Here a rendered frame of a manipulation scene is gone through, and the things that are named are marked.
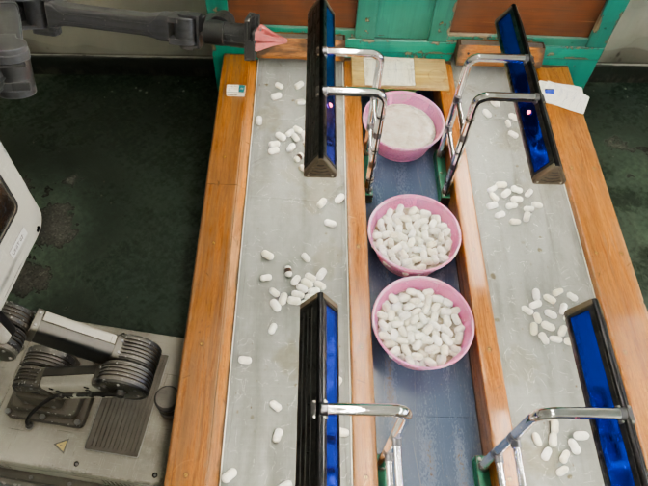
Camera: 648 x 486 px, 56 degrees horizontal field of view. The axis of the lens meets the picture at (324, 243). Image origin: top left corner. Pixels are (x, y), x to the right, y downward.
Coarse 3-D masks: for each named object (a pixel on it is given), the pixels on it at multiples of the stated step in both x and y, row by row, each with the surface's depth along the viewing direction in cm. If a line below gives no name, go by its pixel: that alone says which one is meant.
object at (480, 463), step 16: (528, 416) 113; (544, 416) 110; (560, 416) 110; (576, 416) 110; (592, 416) 110; (608, 416) 110; (624, 416) 110; (512, 432) 121; (496, 448) 131; (512, 448) 122; (480, 464) 142; (496, 464) 132; (480, 480) 142
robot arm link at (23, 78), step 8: (16, 64) 120; (24, 64) 120; (8, 72) 120; (16, 72) 121; (24, 72) 122; (32, 72) 125; (8, 80) 121; (16, 80) 122; (24, 80) 123; (32, 80) 125; (8, 88) 122; (16, 88) 122; (24, 88) 123
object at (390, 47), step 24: (216, 48) 211; (240, 48) 211; (384, 48) 211; (408, 48) 211; (432, 48) 211; (552, 48) 211; (576, 48) 211; (600, 48) 211; (216, 72) 220; (576, 72) 220
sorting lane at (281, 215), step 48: (288, 96) 205; (336, 96) 206; (288, 144) 193; (288, 192) 183; (336, 192) 184; (288, 240) 173; (336, 240) 174; (240, 288) 164; (288, 288) 165; (336, 288) 165; (240, 336) 156; (288, 336) 157; (240, 384) 149; (288, 384) 150; (240, 432) 143; (288, 432) 143; (240, 480) 137
